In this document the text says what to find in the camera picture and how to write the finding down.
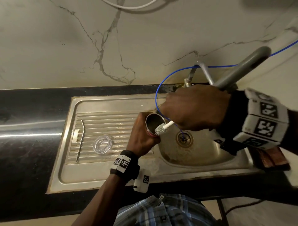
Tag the person's right hand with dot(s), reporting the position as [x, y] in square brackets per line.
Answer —
[198, 107]

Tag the person's left hand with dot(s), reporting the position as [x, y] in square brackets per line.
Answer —
[139, 139]

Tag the pink steel tumbler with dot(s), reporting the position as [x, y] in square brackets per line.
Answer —
[153, 123]

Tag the clear plastic lid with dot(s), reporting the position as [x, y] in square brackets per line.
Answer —
[103, 144]

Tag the bent metal straw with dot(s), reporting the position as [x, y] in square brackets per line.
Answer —
[81, 142]

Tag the white bottle brush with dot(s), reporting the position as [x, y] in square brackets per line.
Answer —
[244, 67]

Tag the person's right forearm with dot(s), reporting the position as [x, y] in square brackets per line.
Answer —
[292, 130]

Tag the person's left forearm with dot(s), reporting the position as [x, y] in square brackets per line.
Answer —
[97, 202]

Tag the black left wrist band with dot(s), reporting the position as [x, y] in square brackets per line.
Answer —
[128, 165]

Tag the black wrist band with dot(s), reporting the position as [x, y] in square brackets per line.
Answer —
[128, 165]
[263, 121]

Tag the metal faucet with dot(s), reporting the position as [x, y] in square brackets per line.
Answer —
[206, 72]

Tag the thin blue tube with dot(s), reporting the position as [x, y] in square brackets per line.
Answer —
[158, 90]

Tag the stainless steel sink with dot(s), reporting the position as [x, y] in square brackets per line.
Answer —
[93, 172]

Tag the black right wrist band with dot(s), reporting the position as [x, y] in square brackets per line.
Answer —
[263, 121]

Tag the blue plaid clothing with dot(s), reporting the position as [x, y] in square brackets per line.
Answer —
[163, 211]

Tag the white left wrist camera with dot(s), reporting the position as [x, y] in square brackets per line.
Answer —
[142, 180]

